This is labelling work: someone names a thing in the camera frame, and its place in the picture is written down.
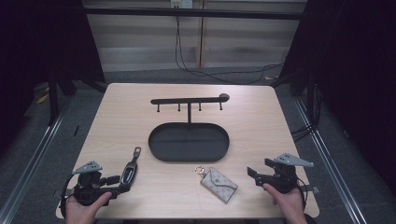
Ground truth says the bundle of black cables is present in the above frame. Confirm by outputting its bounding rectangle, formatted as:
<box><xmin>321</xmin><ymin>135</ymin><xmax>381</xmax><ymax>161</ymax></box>
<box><xmin>290</xmin><ymin>85</ymin><xmax>323</xmax><ymax>143</ymax></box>

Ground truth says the aluminium floor rail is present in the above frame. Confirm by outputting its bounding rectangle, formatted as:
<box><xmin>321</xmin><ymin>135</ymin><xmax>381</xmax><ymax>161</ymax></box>
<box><xmin>0</xmin><ymin>94</ymin><xmax>75</xmax><ymax>224</ymax></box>
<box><xmin>293</xmin><ymin>96</ymin><xmax>370</xmax><ymax>224</ymax></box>

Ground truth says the black oval tray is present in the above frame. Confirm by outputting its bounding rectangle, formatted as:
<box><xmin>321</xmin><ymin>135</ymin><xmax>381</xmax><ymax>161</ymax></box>
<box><xmin>148</xmin><ymin>92</ymin><xmax>231</xmax><ymax>163</ymax></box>

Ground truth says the grey patterned key pouch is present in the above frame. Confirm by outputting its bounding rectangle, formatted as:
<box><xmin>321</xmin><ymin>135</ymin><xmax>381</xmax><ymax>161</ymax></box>
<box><xmin>194</xmin><ymin>164</ymin><xmax>239</xmax><ymax>204</ymax></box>

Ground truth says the black car key with strap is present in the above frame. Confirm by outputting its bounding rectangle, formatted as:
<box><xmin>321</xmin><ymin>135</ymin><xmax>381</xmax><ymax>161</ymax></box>
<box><xmin>120</xmin><ymin>147</ymin><xmax>142</xmax><ymax>188</ymax></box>

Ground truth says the dark curtain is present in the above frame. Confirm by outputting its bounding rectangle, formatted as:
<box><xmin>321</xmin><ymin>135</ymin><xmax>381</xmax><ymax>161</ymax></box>
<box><xmin>278</xmin><ymin>0</ymin><xmax>396</xmax><ymax>188</ymax></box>
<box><xmin>0</xmin><ymin>0</ymin><xmax>106</xmax><ymax>157</ymax></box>

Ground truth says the long black floor cable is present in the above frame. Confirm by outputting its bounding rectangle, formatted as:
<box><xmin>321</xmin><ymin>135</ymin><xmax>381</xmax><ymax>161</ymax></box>
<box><xmin>174</xmin><ymin>15</ymin><xmax>285</xmax><ymax>86</ymax></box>

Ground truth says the person's right hand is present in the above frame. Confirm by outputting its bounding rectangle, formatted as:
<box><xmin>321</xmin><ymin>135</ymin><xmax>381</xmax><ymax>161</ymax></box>
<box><xmin>262</xmin><ymin>182</ymin><xmax>308</xmax><ymax>224</ymax></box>

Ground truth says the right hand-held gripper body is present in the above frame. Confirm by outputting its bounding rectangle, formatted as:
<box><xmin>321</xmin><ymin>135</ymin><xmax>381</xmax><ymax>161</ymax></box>
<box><xmin>255</xmin><ymin>152</ymin><xmax>320</xmax><ymax>195</ymax></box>

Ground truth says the black horizontal frame bar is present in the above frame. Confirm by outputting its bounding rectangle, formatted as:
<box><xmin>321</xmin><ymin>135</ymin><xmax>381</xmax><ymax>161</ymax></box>
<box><xmin>83</xmin><ymin>7</ymin><xmax>305</xmax><ymax>21</ymax></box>

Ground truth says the black metal stand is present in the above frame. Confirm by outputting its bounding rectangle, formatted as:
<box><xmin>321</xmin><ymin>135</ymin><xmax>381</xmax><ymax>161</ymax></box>
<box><xmin>47</xmin><ymin>73</ymin><xmax>61</xmax><ymax>127</ymax></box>

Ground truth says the person's left hand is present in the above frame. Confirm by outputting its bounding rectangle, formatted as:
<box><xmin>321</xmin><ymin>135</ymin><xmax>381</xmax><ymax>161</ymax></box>
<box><xmin>64</xmin><ymin>190</ymin><xmax>113</xmax><ymax>224</ymax></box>

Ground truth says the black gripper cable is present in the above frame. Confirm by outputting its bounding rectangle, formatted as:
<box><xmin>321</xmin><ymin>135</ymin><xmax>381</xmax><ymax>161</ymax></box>
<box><xmin>294</xmin><ymin>176</ymin><xmax>310</xmax><ymax>210</ymax></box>
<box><xmin>59</xmin><ymin>173</ymin><xmax>77</xmax><ymax>219</ymax></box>

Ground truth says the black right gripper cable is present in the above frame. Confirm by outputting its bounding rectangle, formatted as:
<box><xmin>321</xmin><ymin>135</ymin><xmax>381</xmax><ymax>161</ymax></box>
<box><xmin>294</xmin><ymin>176</ymin><xmax>310</xmax><ymax>210</ymax></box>

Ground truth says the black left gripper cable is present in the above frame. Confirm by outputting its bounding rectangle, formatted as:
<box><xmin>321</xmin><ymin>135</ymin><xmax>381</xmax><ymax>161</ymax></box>
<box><xmin>59</xmin><ymin>173</ymin><xmax>77</xmax><ymax>219</ymax></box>

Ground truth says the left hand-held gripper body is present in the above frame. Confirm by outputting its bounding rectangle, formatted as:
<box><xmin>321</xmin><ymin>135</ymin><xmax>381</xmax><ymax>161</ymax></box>
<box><xmin>71</xmin><ymin>160</ymin><xmax>121</xmax><ymax>207</ymax></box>

